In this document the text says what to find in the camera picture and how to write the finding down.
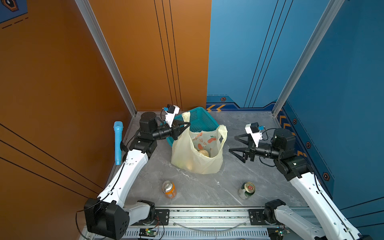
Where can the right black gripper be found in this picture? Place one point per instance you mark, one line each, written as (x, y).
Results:
(249, 142)

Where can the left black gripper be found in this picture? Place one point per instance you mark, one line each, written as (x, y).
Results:
(178, 131)

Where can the cream plastic bag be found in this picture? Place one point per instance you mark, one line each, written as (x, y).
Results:
(185, 151)

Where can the beige pear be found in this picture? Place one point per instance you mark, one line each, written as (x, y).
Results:
(205, 153)

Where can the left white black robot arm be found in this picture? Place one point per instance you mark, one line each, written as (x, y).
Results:
(107, 215)

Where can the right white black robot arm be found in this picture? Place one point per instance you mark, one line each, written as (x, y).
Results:
(300, 174)

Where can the teal plastic basket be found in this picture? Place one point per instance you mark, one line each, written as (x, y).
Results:
(200, 120)

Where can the green beer can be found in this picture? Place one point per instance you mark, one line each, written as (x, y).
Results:
(246, 190)

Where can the black round microphone stand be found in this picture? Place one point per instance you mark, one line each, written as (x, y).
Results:
(123, 147)

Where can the light blue microphone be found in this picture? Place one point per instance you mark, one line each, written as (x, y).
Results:
(118, 130)

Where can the orange soda can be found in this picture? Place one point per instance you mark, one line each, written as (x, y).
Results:
(169, 189)

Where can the right small circuit board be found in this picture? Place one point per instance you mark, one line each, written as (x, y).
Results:
(277, 234)

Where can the small green circuit board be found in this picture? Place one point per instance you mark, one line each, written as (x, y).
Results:
(147, 233)

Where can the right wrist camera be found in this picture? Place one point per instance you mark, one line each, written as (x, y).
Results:
(256, 132)

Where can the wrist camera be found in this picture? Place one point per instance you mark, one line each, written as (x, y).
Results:
(171, 111)
(256, 132)

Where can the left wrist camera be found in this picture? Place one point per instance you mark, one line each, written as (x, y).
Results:
(171, 111)

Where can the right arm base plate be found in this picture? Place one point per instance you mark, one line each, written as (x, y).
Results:
(261, 217)

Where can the aluminium front rail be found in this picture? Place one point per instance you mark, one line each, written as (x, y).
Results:
(206, 224)

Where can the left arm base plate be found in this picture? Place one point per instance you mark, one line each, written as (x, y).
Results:
(163, 215)

